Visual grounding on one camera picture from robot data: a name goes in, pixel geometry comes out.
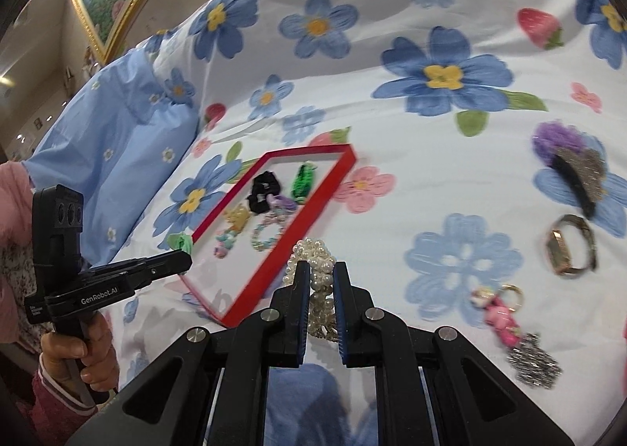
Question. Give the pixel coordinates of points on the gold wristwatch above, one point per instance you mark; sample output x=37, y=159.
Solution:
x=558, y=250

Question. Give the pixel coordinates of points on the person's left hand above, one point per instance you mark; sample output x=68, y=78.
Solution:
x=93, y=353

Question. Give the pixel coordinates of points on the person's left forearm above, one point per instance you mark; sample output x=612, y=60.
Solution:
x=54, y=419

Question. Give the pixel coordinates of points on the yellow hair claw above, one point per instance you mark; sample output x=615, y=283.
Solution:
x=237, y=218

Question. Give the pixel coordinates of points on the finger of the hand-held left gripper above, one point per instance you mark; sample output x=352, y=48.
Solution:
x=161, y=266

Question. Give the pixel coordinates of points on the purple scrunchie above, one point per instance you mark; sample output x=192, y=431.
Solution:
x=553, y=140

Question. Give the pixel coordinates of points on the light blue pillow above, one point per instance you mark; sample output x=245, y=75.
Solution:
x=112, y=147

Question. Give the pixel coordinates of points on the glitter hair claw clip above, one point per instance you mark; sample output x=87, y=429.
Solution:
x=583, y=172

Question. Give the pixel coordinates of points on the red jewelry tray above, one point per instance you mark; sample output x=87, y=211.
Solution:
x=303, y=221

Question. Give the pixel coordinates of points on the person's pink floral clothing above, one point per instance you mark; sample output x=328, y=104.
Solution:
x=12, y=230

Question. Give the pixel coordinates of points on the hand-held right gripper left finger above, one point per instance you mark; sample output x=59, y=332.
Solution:
x=303, y=309

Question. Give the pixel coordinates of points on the black scrunchie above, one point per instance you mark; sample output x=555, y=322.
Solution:
x=264, y=181

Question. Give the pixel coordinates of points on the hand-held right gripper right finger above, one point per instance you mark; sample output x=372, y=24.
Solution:
x=340, y=314

